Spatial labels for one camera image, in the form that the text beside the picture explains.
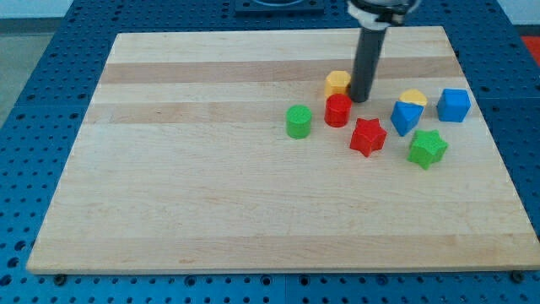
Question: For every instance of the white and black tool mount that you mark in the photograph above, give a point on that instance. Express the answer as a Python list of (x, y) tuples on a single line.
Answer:
[(381, 14)]

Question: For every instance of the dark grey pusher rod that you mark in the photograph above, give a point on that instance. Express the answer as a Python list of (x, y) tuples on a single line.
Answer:
[(365, 63)]

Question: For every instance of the yellow hexagon block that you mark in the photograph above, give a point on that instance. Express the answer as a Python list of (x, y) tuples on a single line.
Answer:
[(337, 82)]

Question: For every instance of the yellow heart block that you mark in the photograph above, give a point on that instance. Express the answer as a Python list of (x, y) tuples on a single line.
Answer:
[(413, 96)]

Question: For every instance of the red cylinder block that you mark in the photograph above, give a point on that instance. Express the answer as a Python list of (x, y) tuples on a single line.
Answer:
[(338, 107)]

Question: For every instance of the blue triangle block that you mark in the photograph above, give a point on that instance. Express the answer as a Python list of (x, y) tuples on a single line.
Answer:
[(405, 116)]

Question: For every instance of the red star block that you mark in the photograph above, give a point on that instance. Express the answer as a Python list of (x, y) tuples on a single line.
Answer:
[(368, 136)]

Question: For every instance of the blue cube block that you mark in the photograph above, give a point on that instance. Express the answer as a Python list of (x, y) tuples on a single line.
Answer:
[(453, 105)]

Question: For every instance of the green cylinder block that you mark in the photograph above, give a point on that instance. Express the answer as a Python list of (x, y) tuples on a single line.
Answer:
[(298, 121)]

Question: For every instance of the green star block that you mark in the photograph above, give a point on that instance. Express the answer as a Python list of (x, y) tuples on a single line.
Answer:
[(426, 148)]

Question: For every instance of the wooden board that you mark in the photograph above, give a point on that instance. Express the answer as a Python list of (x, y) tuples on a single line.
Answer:
[(182, 165)]

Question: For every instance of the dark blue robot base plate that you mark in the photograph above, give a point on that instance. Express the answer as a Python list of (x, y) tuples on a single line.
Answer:
[(248, 7)]

